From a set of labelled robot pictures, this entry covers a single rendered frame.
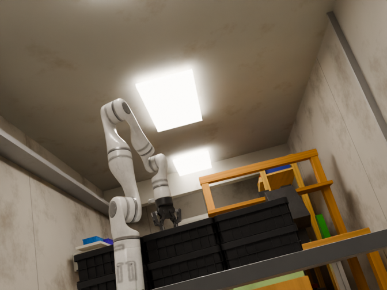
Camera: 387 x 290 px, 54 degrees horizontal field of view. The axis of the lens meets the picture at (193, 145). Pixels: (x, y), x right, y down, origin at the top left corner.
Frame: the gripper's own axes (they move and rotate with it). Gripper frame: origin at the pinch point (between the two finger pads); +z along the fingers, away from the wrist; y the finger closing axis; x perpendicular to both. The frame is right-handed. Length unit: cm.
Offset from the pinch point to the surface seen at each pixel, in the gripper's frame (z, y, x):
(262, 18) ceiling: -191, 162, 55
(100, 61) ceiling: -189, 32, 139
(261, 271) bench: 26, -9, -67
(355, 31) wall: -150, 219, 12
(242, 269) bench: 24, -13, -64
